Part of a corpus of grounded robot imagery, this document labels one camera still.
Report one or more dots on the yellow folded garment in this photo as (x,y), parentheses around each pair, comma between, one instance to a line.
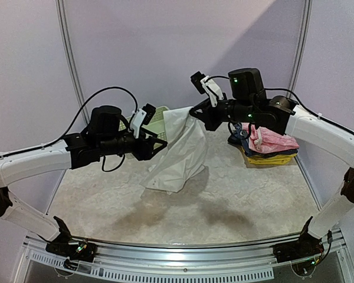
(279,159)

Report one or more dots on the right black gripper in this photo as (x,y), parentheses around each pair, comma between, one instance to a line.
(212,115)

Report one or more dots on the green plastic basket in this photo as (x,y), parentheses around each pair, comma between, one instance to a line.
(157,124)

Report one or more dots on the pink patterned shorts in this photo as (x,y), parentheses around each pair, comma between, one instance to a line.
(264,141)

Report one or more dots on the navy folded garment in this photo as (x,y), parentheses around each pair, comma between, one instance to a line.
(239,137)

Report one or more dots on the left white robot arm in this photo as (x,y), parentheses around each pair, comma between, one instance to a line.
(108,133)

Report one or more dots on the right aluminium frame post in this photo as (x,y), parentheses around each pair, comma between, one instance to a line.
(301,42)

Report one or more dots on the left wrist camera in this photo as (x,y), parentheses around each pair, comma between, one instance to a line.
(141,117)

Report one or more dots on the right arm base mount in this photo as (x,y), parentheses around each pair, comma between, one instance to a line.
(305,253)

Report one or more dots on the white cloth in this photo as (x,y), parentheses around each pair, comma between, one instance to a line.
(185,153)

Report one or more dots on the aluminium frame post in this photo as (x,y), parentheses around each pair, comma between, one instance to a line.
(301,42)
(68,50)

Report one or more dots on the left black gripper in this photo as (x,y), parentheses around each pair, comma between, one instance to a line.
(147,154)

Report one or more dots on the front aluminium rail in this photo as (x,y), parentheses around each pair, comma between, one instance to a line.
(233,262)

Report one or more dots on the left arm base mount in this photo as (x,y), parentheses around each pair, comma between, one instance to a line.
(73,250)

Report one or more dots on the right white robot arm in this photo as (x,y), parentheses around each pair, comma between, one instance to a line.
(282,115)

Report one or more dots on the left aluminium frame post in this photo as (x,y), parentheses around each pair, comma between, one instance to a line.
(68,50)

